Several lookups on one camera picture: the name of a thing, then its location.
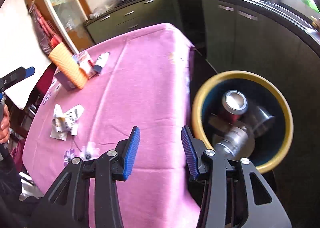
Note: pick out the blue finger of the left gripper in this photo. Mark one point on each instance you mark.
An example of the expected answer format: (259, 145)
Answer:
(29, 71)

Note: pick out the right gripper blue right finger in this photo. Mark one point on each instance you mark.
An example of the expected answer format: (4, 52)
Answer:
(190, 152)

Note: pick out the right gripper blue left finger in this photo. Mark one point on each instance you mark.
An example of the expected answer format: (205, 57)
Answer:
(130, 152)

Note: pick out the clear plastic water bottle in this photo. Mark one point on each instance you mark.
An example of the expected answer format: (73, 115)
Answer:
(237, 143)

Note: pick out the orange foam fruit net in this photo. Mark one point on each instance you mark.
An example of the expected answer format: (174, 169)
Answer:
(62, 58)

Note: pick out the purple cardboard box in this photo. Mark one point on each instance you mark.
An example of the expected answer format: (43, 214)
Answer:
(64, 81)

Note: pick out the red white milk carton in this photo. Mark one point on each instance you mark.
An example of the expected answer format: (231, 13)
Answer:
(86, 64)

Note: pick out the white snack wrapper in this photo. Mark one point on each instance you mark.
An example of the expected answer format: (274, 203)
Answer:
(64, 123)

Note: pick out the red Coca-Cola can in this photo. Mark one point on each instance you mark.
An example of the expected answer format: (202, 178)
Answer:
(233, 105)

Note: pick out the white blue yogurt pouch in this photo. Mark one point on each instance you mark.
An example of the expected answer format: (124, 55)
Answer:
(101, 62)

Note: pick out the clear plastic cup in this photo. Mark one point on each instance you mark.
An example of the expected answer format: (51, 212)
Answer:
(259, 119)

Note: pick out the yellow-rimmed black trash bin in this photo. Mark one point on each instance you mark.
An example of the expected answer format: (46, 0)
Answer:
(272, 146)

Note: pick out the person's left hand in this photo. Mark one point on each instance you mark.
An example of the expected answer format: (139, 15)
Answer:
(5, 126)

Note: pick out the white hanging cloth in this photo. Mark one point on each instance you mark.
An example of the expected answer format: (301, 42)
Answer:
(20, 48)

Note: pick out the red chair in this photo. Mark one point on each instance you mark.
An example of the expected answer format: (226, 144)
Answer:
(37, 94)

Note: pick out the red checked apron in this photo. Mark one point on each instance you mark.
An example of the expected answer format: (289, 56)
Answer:
(47, 36)

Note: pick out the pink floral tablecloth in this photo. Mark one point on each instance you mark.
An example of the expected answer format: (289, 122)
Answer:
(145, 83)

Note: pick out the glass sliding door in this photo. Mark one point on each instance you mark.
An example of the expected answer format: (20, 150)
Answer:
(69, 18)

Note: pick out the white plastic bag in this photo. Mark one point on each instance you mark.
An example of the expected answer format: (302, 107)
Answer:
(99, 11)

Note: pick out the dark lower counter cabinets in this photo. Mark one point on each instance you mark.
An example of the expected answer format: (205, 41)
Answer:
(273, 43)

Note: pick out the green lower drawer cabinet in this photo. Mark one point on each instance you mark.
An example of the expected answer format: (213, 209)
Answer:
(132, 16)

